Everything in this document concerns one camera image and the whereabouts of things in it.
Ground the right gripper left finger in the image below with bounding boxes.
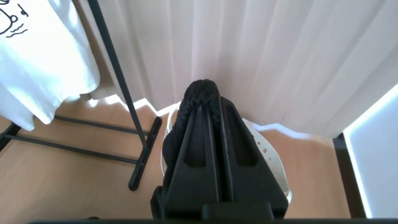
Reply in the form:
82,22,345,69
164,105,221,216

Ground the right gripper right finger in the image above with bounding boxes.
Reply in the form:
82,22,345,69
219,96,289,218

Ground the black garment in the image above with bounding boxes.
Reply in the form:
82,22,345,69
150,78,222,220

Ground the white printed t-shirt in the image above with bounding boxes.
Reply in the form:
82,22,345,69
0,0,101,131

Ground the white laundry basket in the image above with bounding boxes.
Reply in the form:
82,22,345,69
160,108,293,205

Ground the black clothes rack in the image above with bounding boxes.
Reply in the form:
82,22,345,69
0,0,163,192

